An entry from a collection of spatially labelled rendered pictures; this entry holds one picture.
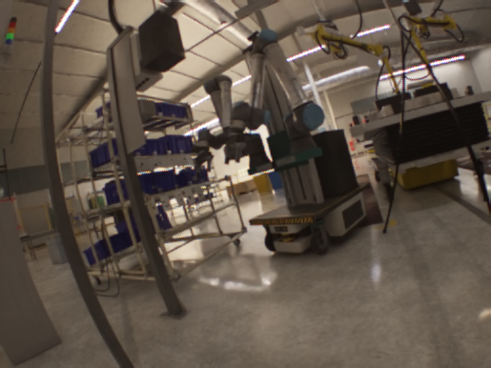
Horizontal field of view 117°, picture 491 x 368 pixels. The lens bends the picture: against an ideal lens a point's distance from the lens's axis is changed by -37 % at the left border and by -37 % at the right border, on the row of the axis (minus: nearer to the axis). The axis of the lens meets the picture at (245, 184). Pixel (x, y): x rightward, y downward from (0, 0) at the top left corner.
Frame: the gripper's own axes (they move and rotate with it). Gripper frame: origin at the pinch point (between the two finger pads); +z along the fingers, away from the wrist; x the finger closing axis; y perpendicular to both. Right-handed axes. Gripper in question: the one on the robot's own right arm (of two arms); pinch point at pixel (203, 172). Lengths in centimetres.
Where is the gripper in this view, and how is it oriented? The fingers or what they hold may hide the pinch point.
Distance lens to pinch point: 160.7
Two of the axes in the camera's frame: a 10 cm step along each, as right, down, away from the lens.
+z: 0.6, 9.4, -3.5
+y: 7.4, 2.0, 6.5
